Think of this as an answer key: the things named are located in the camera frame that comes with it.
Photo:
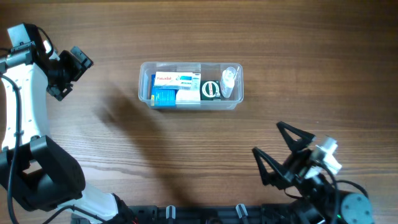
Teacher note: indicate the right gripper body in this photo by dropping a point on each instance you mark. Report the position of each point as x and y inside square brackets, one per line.
[298, 163]

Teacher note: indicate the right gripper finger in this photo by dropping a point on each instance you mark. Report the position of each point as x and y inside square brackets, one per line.
[271, 172]
[296, 139]

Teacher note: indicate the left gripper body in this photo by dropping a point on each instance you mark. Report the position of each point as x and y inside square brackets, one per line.
[66, 70]

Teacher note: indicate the clear spray bottle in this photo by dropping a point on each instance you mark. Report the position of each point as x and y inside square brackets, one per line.
[227, 82]

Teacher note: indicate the blue medicine box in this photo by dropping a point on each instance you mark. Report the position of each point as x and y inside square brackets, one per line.
[161, 98]

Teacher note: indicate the white Panadol box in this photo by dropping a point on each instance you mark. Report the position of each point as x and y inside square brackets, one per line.
[177, 80]

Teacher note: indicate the clear plastic container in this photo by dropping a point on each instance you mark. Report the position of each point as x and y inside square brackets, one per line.
[208, 71]

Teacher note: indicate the green round-logo box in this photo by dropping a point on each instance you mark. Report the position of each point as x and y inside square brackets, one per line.
[210, 90]

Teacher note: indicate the white medicine box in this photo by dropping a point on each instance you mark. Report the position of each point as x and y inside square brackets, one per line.
[183, 96]

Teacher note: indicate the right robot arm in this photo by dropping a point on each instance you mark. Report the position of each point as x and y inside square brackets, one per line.
[320, 199]

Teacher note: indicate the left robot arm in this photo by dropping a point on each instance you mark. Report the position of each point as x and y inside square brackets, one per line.
[35, 171]

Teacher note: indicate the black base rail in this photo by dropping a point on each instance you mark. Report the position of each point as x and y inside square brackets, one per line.
[264, 214]

